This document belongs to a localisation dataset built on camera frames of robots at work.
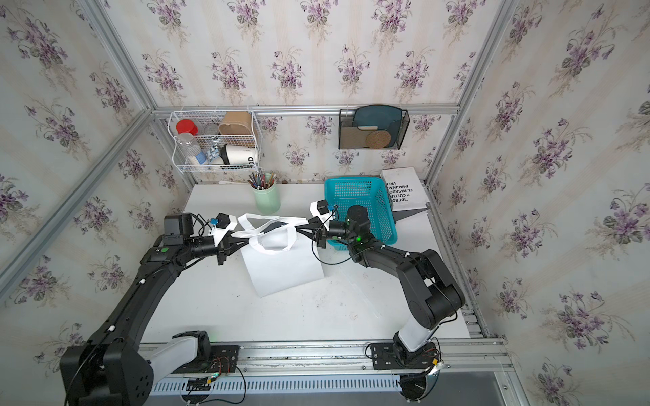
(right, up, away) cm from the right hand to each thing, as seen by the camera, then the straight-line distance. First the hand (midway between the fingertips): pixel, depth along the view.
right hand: (300, 227), depth 75 cm
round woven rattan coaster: (+28, +33, +22) cm, 48 cm away
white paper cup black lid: (-27, +26, +17) cm, 41 cm away
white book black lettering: (+42, +14, +32) cm, 55 cm away
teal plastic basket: (+27, +13, +36) cm, 47 cm away
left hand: (-15, -4, 0) cm, 16 cm away
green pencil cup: (-16, +12, +23) cm, 30 cm away
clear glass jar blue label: (-42, +27, +15) cm, 52 cm away
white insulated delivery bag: (-6, -8, -4) cm, 11 cm away
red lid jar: (-43, +36, +16) cm, 58 cm away
